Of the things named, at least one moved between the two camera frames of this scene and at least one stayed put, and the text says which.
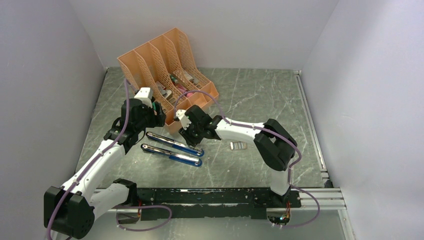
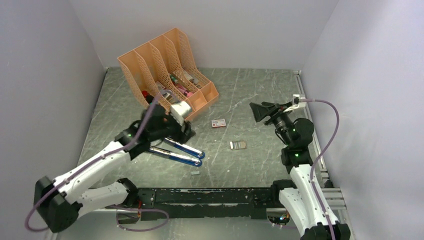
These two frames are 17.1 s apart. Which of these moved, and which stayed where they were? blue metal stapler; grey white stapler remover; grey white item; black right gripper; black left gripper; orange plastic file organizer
Moved: black left gripper; black right gripper
Stayed: orange plastic file organizer; grey white item; grey white stapler remover; blue metal stapler
